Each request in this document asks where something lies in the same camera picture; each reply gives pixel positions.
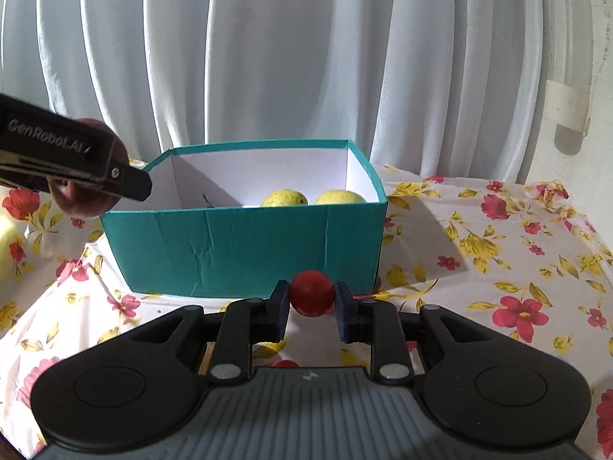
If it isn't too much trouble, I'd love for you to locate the teal cardboard box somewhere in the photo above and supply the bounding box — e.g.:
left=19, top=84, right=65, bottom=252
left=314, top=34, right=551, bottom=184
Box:
left=101, top=139, right=388, bottom=298

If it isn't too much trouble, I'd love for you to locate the floral plastic tablecloth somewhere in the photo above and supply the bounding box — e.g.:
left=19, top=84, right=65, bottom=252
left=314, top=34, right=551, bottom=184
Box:
left=1, top=166, right=612, bottom=459

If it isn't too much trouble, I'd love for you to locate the clear wall tube holder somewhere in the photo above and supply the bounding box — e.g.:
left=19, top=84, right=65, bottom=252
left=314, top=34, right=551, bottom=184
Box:
left=543, top=0, right=593, bottom=136

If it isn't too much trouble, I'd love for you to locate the red cherry tomato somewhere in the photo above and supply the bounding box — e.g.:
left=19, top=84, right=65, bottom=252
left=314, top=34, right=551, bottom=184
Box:
left=289, top=270, right=336, bottom=318
left=271, top=359, right=300, bottom=368

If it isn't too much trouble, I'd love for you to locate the white curtain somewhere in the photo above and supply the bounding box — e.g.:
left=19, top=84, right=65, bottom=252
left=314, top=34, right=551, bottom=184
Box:
left=1, top=0, right=543, bottom=182

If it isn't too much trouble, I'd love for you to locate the red apple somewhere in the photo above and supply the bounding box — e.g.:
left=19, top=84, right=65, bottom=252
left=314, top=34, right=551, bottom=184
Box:
left=47, top=117, right=129, bottom=219

